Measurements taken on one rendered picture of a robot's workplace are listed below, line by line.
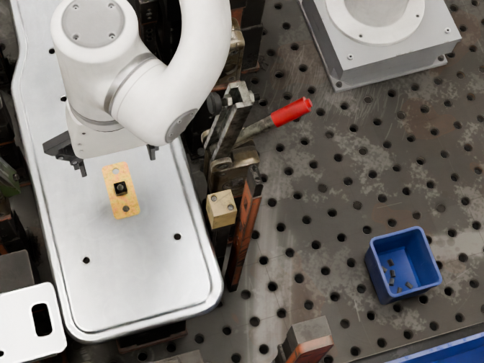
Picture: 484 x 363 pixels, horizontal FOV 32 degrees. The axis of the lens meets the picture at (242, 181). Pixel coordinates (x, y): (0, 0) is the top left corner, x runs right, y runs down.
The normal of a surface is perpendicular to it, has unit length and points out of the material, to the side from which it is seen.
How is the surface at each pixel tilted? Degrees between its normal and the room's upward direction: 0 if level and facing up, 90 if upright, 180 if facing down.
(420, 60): 90
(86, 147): 90
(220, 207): 0
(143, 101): 33
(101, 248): 0
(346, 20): 2
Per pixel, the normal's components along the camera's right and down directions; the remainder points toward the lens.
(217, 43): 0.86, 0.23
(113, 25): 0.10, -0.37
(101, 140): 0.22, 0.91
